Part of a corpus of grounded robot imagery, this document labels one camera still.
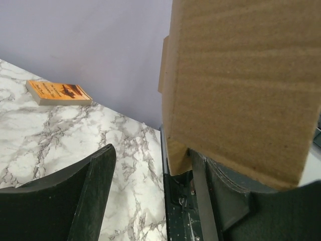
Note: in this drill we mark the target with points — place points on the orange paperback book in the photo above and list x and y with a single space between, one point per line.
48 93

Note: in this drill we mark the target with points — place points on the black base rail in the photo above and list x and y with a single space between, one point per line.
182 214

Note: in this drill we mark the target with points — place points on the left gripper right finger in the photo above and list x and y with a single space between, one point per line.
234 207

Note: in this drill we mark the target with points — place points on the cardboard box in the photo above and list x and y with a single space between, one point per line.
241 85

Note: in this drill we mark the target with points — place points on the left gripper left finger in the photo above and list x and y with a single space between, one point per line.
66 205

